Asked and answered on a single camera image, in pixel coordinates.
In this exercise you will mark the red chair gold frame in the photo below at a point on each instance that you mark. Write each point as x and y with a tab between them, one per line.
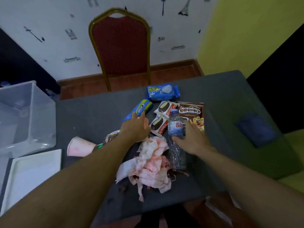
120	45

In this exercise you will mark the person's left hand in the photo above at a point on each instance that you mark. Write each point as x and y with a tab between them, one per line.
135	129

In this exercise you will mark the white choco pie packet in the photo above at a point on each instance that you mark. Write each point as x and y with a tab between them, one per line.
158	124
165	108

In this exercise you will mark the wide blue wafer snack packet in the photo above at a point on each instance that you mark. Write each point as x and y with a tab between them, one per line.
162	92

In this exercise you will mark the white bin lid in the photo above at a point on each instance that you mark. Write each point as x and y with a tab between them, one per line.
28	175

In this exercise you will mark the clear plastic storage bin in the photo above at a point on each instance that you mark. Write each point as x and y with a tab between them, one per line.
28	121

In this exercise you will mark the clear plastic water bottle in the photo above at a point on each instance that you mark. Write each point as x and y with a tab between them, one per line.
175	127

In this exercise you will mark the person's right forearm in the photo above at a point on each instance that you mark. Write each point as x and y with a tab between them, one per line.
249	187

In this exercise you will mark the pink paper cup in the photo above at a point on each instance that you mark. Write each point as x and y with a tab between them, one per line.
80	147

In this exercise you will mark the Koko Krunch cereal pouch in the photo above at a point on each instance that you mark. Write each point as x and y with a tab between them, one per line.
190	111

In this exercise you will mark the green soda can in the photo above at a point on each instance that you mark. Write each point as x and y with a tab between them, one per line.
99	146

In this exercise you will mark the water dispenser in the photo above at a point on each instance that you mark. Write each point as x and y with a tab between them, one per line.
23	64

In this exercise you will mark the person's left forearm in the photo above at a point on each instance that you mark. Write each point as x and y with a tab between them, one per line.
71	187

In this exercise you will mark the white table leg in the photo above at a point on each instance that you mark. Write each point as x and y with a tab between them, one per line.
218	211

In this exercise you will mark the blue cloth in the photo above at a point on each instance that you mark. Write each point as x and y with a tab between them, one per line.
256	130

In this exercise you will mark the person's right hand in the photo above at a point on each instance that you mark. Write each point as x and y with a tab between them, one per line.
194	140

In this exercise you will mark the blue Oreo cookie packet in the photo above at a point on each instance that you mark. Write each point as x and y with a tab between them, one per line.
142	106

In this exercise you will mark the yellow brown snack wrapper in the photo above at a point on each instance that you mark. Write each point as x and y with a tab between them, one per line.
111	137

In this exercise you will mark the pink stained tissues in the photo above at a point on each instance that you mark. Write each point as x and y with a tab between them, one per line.
149	163

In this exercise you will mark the person's black shorts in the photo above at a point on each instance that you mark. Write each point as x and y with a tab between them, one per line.
166	218

